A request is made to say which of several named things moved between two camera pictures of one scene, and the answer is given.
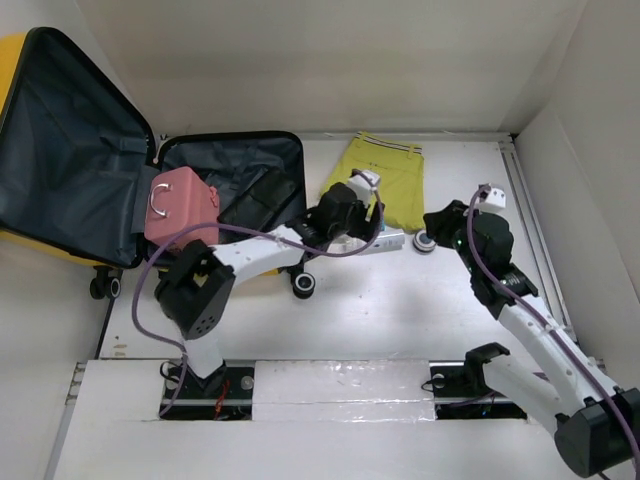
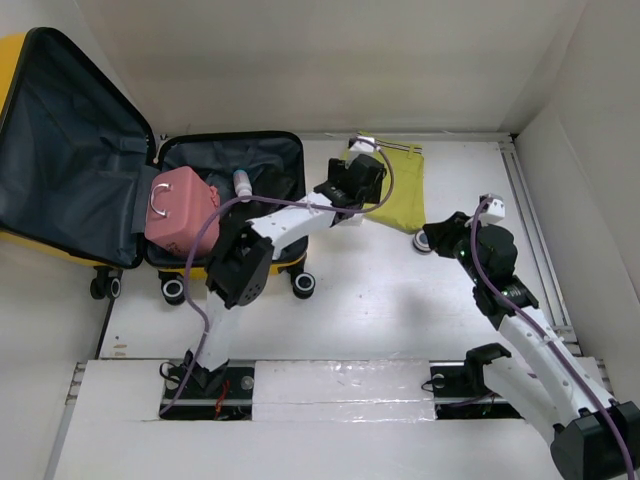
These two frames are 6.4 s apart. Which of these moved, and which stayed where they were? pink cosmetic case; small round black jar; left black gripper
Moved: left black gripper
Stayed: small round black jar; pink cosmetic case
